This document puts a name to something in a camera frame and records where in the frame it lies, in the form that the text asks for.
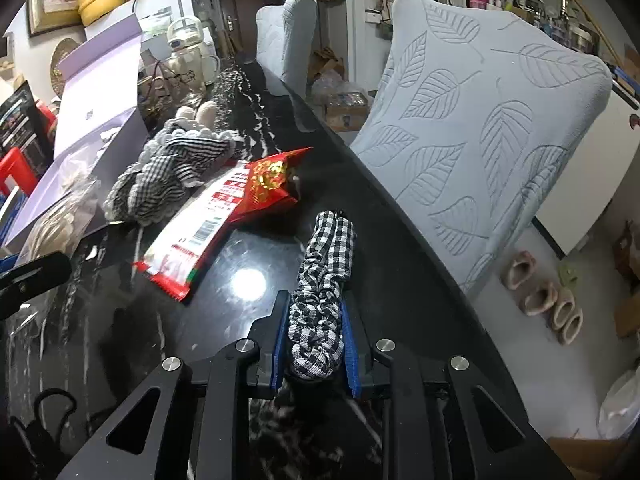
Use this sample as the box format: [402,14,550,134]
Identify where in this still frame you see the checkered fabric scrunchie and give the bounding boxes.
[288,210,356,380]

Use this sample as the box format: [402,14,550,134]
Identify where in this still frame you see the clear zip plastic bag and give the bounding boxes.
[16,177,101,266]

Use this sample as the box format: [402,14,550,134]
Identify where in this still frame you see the red white barcode packet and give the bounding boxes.
[134,162,250,301]

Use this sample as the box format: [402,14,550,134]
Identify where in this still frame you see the black white ruffled cloth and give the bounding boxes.
[103,117,244,226]

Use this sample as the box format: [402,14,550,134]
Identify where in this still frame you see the red snack packet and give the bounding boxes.
[229,146,312,224]

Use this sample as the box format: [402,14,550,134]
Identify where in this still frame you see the red plastic container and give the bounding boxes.
[0,148,38,197]

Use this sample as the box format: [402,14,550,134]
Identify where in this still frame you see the black printed box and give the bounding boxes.
[0,81,53,178]

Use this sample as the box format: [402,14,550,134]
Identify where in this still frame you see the lavender open gift box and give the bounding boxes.
[6,14,148,252]

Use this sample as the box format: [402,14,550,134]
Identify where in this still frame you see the pink slippers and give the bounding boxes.
[500,250,584,346]

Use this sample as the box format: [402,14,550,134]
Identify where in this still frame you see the white kettle bottle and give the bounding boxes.
[166,16,220,89]

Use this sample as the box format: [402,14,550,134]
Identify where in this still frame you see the framed picture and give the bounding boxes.
[27,0,81,37]

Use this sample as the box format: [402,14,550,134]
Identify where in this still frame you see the near leaf-pattern chair cover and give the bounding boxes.
[352,0,613,294]

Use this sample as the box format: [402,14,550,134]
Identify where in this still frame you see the leaf-pattern chair cover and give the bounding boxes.
[256,0,317,98]
[352,0,613,294]

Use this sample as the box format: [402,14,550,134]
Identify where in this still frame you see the far leaf-pattern chair cover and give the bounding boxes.
[256,0,317,98]

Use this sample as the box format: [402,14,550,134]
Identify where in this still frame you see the white refrigerator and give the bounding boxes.
[84,0,202,57]

